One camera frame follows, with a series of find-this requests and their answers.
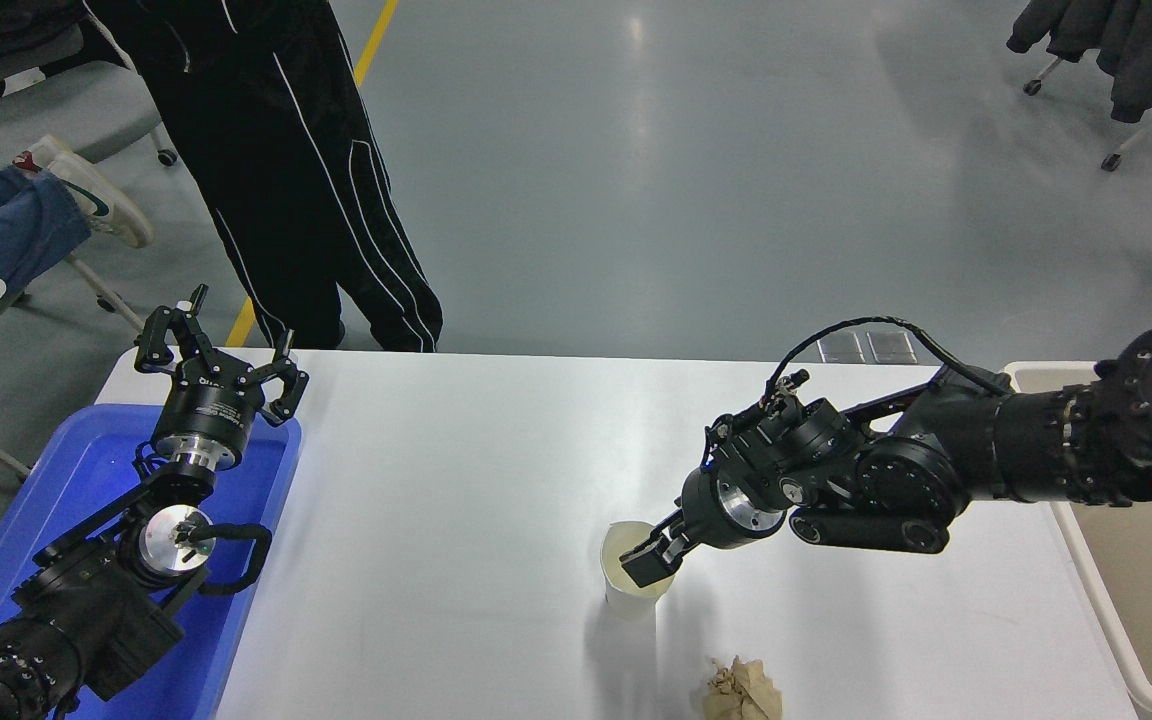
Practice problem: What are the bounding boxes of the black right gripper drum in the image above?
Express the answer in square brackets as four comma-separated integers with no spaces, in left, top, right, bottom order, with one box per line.
[681,470,737,549]

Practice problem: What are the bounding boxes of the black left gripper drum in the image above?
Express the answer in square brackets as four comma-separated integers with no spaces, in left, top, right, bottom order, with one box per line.
[156,376,265,449]

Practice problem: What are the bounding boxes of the white paper cup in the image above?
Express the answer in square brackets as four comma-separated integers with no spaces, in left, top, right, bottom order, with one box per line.
[601,520,679,622]

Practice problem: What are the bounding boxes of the crumpled tan paper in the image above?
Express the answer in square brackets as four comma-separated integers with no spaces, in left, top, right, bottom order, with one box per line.
[703,655,784,720]

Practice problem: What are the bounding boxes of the white metal chair leg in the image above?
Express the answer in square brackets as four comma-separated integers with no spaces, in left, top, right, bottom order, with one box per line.
[66,255,147,331]

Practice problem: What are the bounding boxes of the blue plastic tray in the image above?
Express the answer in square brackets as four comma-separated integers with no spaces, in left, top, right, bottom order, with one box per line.
[0,403,303,720]

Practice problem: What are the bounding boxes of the standing person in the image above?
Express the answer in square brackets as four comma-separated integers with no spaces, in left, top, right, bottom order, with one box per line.
[84,0,444,353]

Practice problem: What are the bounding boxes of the silver metal floor plate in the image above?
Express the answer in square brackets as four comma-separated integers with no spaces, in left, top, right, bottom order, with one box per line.
[815,331,867,364]
[867,331,918,364]

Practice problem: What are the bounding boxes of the grey office chair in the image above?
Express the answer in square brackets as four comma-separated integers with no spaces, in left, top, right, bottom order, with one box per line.
[0,20,179,183]

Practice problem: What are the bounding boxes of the wheeled garment rack base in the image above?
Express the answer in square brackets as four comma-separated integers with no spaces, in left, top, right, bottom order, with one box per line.
[1024,55,1152,173]

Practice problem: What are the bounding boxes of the dark hanging jackets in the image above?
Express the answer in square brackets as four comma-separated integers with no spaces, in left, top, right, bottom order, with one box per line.
[1006,0,1152,124]

